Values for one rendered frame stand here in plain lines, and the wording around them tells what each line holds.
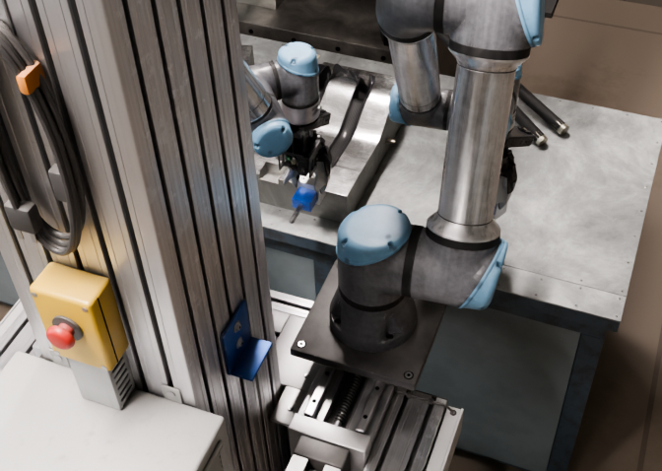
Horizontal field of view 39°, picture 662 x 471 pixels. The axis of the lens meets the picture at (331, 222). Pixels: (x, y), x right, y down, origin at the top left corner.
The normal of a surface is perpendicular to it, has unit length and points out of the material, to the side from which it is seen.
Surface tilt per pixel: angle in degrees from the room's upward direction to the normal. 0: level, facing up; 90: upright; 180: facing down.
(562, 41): 0
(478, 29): 68
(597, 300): 0
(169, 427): 0
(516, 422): 90
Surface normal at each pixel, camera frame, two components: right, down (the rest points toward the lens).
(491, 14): -0.27, 0.36
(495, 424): -0.37, 0.66
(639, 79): -0.03, -0.71
